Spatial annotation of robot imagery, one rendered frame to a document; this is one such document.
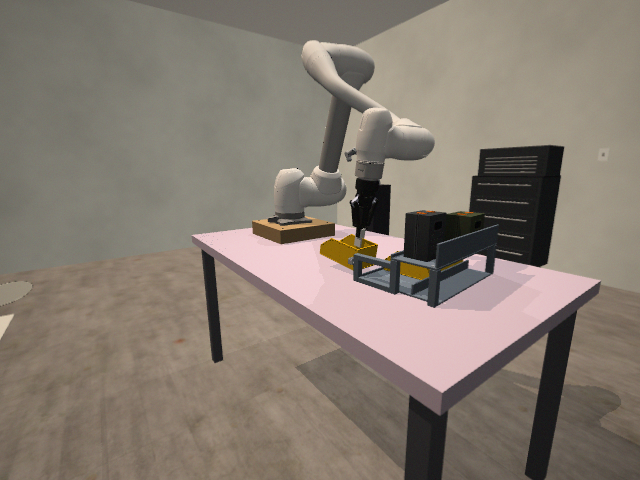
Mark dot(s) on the olive green case with orange latches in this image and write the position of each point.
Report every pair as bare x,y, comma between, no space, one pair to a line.
462,223

